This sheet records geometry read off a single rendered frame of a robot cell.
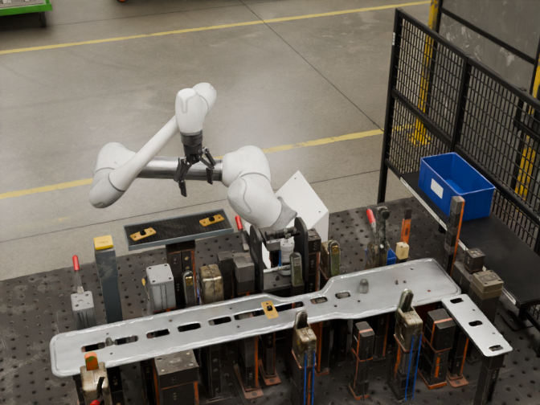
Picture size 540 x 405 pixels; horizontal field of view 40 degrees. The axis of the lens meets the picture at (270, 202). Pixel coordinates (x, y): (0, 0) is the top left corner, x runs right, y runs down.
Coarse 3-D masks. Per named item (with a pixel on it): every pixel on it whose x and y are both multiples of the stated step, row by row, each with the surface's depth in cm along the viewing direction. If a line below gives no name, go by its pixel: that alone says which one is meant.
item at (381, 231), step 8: (376, 208) 258; (384, 208) 258; (376, 216) 259; (384, 216) 255; (376, 224) 260; (384, 224) 261; (376, 232) 262; (384, 232) 262; (376, 240) 263; (384, 240) 263; (384, 248) 264
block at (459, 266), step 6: (456, 264) 266; (462, 264) 266; (456, 270) 265; (462, 270) 263; (456, 276) 266; (462, 276) 262; (468, 276) 260; (456, 282) 267; (462, 282) 262; (468, 282) 258; (462, 288) 263; (468, 288) 259; (468, 294) 260; (456, 300) 269; (462, 300) 266
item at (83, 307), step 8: (72, 296) 241; (80, 296) 241; (88, 296) 241; (72, 304) 238; (80, 304) 238; (88, 304) 238; (80, 312) 236; (88, 312) 237; (80, 320) 238; (88, 320) 239; (80, 328) 240; (96, 344) 246
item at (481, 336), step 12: (444, 300) 249; (468, 300) 249; (456, 312) 244; (468, 312) 244; (480, 312) 244; (468, 324) 239; (492, 324) 239; (468, 336) 234; (480, 336) 234; (492, 336) 234; (480, 348) 229; (504, 348) 229
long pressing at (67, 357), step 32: (352, 288) 254; (384, 288) 254; (416, 288) 254; (448, 288) 254; (128, 320) 240; (160, 320) 240; (192, 320) 240; (256, 320) 240; (288, 320) 240; (320, 320) 241; (64, 352) 227; (96, 352) 227; (128, 352) 227; (160, 352) 228
